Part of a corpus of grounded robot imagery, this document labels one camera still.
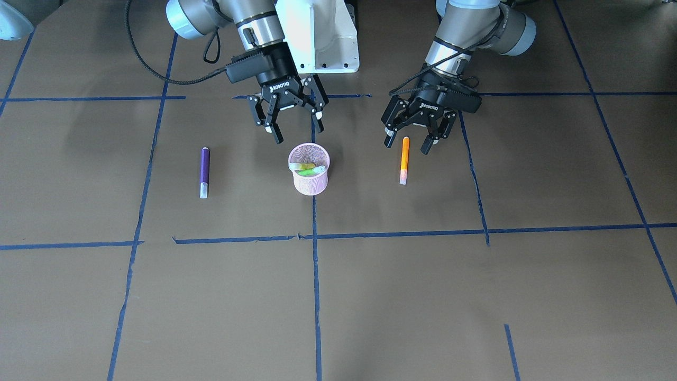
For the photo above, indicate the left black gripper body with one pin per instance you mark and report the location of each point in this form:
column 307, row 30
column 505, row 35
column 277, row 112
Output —
column 429, row 99

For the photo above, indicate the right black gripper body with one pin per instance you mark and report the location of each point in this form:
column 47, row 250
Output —
column 278, row 74

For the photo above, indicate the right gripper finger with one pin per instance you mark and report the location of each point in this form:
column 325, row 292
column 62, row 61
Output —
column 266, row 120
column 315, row 99

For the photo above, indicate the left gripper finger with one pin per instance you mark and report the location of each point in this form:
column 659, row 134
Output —
column 439, row 126
column 392, row 118

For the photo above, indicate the orange highlighter pen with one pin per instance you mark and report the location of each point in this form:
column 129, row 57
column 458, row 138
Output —
column 404, row 161

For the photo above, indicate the yellow highlighter pen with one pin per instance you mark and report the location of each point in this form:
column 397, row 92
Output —
column 297, row 166

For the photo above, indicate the green highlighter pen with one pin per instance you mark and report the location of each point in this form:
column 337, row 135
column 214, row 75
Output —
column 312, row 171

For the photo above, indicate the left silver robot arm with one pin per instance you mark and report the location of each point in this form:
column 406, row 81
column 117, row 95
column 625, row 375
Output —
column 468, row 26

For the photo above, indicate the pink mesh pen holder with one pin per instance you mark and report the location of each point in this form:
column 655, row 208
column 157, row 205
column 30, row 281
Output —
column 314, row 155

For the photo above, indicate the purple highlighter pen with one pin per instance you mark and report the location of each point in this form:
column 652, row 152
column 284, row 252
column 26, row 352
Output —
column 204, row 171

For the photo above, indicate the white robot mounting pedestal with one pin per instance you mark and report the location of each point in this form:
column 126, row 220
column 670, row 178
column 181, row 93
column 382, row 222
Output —
column 322, row 35

